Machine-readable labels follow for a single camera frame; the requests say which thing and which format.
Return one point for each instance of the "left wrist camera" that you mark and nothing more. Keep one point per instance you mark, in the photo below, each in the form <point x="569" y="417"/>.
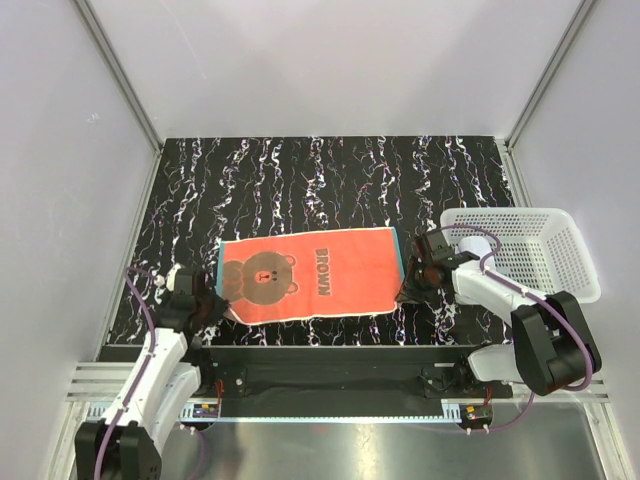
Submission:
<point x="167" y="282"/>

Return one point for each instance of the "white plastic basket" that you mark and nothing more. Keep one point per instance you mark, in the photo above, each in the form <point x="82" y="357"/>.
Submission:
<point x="540" y="248"/>

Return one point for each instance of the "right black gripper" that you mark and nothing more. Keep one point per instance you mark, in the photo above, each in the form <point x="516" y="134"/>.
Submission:
<point x="408" y="293"/>

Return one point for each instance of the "white towel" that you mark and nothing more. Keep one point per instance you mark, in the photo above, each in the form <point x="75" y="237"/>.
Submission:
<point x="476" y="245"/>

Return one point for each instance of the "white cable duct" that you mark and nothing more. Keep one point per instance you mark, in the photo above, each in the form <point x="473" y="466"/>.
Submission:
<point x="429" y="412"/>

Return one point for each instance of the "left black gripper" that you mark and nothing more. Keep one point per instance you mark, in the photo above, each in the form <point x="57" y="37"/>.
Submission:
<point x="220" y="307"/>

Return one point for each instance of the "orange brown towel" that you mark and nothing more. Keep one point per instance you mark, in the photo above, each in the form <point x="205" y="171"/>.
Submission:
<point x="294" y="277"/>

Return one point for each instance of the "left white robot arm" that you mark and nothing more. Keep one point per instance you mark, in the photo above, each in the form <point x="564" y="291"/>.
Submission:
<point x="128" y="439"/>

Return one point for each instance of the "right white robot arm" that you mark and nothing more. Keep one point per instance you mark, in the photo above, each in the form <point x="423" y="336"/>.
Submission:
<point x="552" y="346"/>

